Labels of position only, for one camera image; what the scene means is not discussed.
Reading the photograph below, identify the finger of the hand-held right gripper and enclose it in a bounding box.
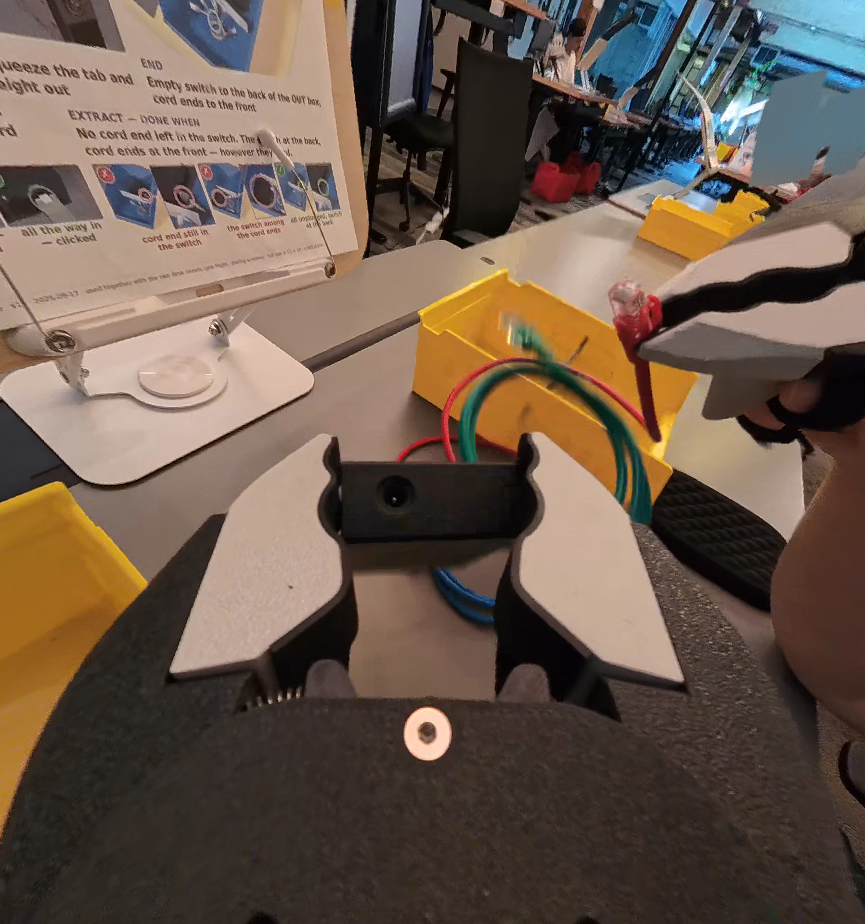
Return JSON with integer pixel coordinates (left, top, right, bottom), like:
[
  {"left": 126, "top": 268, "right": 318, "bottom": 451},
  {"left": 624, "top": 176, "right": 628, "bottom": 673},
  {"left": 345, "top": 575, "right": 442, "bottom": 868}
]
[
  {"left": 652, "top": 220, "right": 859, "bottom": 320},
  {"left": 636, "top": 278, "right": 865, "bottom": 380}
]

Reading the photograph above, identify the person's right hand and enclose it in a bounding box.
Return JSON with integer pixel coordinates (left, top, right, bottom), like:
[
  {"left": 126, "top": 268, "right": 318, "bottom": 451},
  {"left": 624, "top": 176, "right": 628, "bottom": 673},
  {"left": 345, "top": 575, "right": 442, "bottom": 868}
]
[{"left": 739, "top": 375, "right": 865, "bottom": 551}]

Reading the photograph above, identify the black network switch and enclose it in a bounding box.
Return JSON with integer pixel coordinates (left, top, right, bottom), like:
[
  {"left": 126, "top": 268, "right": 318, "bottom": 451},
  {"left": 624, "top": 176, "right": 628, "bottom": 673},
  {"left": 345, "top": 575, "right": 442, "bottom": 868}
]
[{"left": 338, "top": 461, "right": 536, "bottom": 544}]

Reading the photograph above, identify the green ethernet cable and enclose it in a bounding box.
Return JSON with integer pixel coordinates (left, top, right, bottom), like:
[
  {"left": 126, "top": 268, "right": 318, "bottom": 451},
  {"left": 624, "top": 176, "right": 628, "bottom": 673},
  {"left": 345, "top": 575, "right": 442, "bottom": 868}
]
[{"left": 460, "top": 321, "right": 653, "bottom": 524}]

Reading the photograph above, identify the red storage bin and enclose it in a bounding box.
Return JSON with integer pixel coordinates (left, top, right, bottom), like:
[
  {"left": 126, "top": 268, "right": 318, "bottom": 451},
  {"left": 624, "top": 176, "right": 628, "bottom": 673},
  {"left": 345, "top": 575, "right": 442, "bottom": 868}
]
[{"left": 530, "top": 153, "right": 605, "bottom": 205}]

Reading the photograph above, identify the black ribbed armrest pad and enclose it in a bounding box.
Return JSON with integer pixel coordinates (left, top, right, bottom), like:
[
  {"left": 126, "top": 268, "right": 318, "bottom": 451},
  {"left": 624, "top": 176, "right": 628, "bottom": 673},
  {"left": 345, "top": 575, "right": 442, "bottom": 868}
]
[{"left": 651, "top": 468, "right": 788, "bottom": 613}]

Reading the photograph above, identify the blue ethernet cable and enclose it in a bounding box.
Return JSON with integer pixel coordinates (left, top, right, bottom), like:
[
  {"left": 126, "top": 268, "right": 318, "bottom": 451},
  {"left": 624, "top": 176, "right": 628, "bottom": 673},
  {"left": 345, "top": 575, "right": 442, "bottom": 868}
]
[{"left": 432, "top": 566, "right": 497, "bottom": 625}]

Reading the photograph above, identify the black office chair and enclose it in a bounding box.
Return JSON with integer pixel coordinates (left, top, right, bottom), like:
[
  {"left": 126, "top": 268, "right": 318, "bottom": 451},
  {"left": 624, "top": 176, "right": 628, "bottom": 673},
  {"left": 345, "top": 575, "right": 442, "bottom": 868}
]
[
  {"left": 439, "top": 36, "right": 536, "bottom": 250},
  {"left": 371, "top": 68, "right": 456, "bottom": 243}
]

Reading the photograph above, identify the person's right forearm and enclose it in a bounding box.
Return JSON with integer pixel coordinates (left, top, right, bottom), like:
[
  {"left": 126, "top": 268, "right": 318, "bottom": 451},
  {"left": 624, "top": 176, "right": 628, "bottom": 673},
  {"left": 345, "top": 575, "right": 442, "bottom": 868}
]
[{"left": 768, "top": 505, "right": 865, "bottom": 732}]

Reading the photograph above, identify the yellow plastic bin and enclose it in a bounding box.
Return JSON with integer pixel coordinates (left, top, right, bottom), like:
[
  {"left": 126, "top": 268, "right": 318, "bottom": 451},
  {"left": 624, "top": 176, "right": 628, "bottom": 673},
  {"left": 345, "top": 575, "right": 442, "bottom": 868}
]
[
  {"left": 412, "top": 270, "right": 699, "bottom": 499},
  {"left": 0, "top": 482, "right": 149, "bottom": 889},
  {"left": 638, "top": 191, "right": 771, "bottom": 262}
]

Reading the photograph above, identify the red ethernet cable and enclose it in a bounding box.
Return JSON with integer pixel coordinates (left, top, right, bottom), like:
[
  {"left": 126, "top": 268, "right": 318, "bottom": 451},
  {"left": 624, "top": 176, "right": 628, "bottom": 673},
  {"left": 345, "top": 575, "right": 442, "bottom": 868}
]
[{"left": 396, "top": 280, "right": 666, "bottom": 464}]

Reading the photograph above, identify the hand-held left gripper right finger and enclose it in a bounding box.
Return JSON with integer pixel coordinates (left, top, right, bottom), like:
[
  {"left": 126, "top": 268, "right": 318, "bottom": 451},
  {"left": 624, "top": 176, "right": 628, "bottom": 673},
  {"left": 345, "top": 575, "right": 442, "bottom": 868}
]
[{"left": 494, "top": 432, "right": 687, "bottom": 688}]

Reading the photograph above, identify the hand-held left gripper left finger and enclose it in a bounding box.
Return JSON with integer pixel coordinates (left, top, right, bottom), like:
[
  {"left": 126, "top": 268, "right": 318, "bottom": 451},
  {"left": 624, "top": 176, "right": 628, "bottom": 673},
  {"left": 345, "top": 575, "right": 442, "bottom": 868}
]
[{"left": 167, "top": 433, "right": 360, "bottom": 683}]

